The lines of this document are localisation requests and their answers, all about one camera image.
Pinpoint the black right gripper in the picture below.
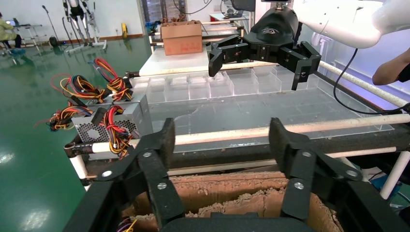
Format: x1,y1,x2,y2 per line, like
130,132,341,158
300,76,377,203
208,6,322,91

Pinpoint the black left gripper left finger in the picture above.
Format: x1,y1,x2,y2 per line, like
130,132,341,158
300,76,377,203
96,117,186,230

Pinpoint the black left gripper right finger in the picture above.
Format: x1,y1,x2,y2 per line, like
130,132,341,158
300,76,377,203
268,117,364,221

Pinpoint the person's bare forearm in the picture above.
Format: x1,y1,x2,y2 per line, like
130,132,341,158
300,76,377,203
372,48,410,87

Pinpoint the clear acrylic compartment tray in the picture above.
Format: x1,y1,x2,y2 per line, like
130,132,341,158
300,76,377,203
130,65,395,153

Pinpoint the cardboard box with dividers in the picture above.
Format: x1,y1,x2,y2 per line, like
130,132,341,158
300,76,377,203
121,171,345,232

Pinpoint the white vertical leg pipe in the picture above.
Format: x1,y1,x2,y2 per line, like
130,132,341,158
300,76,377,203
379,150,410,201
69,154,89,181

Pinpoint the closed brown cardboard box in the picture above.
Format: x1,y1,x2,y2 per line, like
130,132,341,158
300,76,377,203
160,19,204,57

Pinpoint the humanoid robot on stand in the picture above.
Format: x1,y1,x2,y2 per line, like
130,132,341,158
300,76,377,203
61,0,108,54

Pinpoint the black microphone stand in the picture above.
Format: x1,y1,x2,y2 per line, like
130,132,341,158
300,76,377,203
42,4,60,48

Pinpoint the metal cart table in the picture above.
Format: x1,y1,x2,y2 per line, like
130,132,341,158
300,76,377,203
12,22,44,52

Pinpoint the seated person in yellow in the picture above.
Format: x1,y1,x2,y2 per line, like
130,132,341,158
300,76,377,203
0,12,23,55

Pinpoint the silver power supply with cables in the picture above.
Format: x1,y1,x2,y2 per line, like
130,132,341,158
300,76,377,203
102,102,154,160
34,105,108,145
92,58,149,111
49,73,113,108

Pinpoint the thin black cable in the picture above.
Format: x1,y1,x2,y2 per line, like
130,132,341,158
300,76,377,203
332,48,410,116

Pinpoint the long white frame pipe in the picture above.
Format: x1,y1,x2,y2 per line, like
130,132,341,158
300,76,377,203
91,114,410,154

